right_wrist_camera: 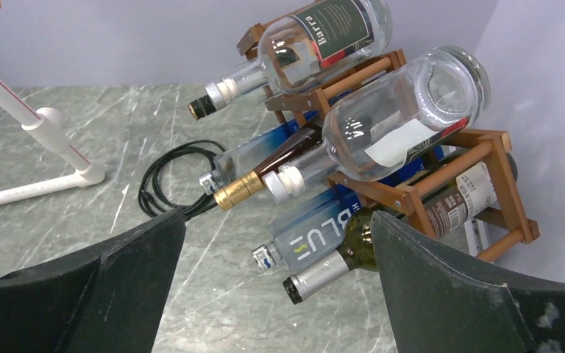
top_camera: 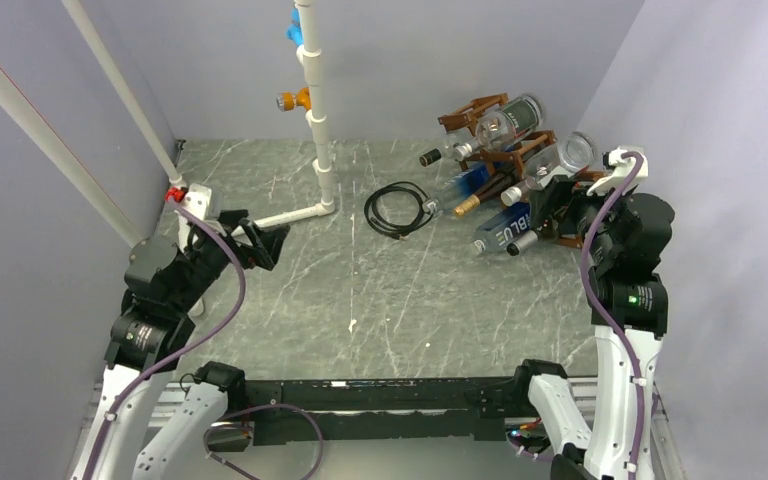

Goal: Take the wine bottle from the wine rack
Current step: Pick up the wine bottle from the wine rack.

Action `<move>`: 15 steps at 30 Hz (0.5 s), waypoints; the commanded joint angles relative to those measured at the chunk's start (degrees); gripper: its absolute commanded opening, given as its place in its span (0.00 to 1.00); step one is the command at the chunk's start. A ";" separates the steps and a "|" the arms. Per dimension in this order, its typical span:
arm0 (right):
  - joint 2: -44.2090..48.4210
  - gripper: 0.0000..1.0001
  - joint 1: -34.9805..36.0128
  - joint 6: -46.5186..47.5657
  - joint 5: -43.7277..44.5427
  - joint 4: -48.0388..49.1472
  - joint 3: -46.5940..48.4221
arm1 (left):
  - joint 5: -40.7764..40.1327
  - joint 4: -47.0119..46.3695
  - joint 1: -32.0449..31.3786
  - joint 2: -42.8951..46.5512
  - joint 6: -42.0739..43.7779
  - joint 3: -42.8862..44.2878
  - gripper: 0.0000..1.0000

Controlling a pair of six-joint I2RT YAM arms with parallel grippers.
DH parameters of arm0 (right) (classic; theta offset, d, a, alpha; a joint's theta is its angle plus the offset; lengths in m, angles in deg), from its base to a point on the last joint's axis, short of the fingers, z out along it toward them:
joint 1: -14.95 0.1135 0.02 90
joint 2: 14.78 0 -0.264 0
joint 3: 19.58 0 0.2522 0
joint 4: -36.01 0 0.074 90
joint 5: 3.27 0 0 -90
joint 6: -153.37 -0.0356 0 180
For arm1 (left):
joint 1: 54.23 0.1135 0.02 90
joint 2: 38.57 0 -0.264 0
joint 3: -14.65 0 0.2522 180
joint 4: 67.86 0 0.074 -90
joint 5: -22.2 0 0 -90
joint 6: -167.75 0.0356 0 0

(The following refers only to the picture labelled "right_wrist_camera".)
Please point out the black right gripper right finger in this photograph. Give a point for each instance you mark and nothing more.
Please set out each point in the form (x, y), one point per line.
(442, 300)

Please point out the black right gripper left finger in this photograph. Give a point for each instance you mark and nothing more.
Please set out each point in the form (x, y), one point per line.
(107, 297)

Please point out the clear bottle white cap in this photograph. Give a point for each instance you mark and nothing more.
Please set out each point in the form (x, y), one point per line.
(373, 132)

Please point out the clear bottle green label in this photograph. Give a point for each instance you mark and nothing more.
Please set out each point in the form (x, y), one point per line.
(302, 51)

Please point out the green wine bottle silver foil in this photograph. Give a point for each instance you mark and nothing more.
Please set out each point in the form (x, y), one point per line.
(447, 207)

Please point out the brown wooden wine rack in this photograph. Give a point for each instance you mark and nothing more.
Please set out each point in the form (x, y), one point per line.
(491, 147)

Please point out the front blue Blue Dash bottle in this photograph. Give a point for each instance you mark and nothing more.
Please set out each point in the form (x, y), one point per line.
(308, 232)

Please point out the brown bottle gold foil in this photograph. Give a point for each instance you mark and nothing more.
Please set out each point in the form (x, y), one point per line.
(273, 165)

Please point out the rear blue square bottle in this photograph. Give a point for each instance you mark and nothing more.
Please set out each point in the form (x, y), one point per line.
(236, 162)

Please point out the white PVC pipe frame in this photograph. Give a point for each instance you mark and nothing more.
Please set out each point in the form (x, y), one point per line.
(45, 126)

